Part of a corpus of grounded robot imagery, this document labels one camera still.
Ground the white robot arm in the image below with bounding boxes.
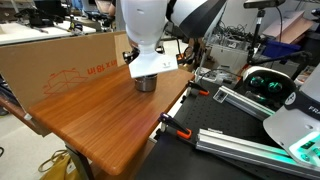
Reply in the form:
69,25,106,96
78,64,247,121
120,0,228,78

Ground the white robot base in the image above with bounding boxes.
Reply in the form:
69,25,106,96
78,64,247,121
263,65,320,170

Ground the orange black clamp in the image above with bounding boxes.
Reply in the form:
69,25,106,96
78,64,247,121
186,81,210,96
158,113,192,139

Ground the wooden table top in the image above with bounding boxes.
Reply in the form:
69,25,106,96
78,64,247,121
29,66,194,175

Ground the black perforated breadboard table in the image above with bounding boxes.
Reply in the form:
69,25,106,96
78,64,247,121
136,82,320,180

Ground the yellow bag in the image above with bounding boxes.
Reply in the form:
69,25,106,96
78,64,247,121
38,150,81,180

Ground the silver pot with handles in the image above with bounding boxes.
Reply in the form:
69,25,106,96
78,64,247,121
135,75,157,92

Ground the aluminium extrusion rail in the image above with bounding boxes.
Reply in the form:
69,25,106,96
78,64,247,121
196,129,320,180
213,86,274,121

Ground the brown cardboard box wall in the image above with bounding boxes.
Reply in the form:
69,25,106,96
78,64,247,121
0,31,130,110

